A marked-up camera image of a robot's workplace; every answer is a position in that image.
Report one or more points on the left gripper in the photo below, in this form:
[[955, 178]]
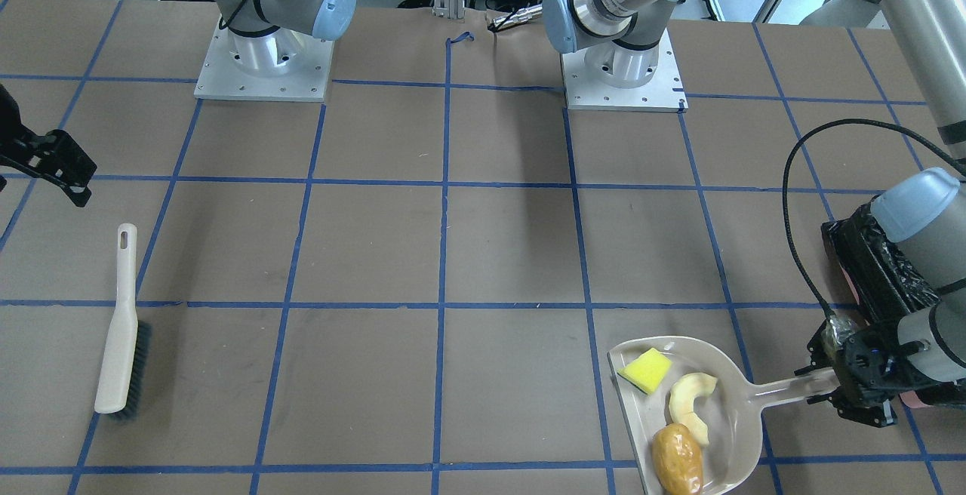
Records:
[[868, 389]]

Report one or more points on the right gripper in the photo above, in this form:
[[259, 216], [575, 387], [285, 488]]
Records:
[[47, 157]]

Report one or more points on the beige plastic dustpan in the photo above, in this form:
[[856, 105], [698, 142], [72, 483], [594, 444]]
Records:
[[732, 413]]

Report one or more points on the pale melon slice toy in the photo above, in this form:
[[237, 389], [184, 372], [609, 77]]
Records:
[[682, 403]]

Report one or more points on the beige hand brush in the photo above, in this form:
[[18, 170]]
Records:
[[127, 340]]

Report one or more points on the yellow green sponge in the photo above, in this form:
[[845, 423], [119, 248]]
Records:
[[647, 371]]

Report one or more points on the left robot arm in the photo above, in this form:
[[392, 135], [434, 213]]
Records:
[[923, 215]]

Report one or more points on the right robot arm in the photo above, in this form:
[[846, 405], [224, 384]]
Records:
[[322, 19]]

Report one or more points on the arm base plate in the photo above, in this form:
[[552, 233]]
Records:
[[612, 78], [283, 66]]

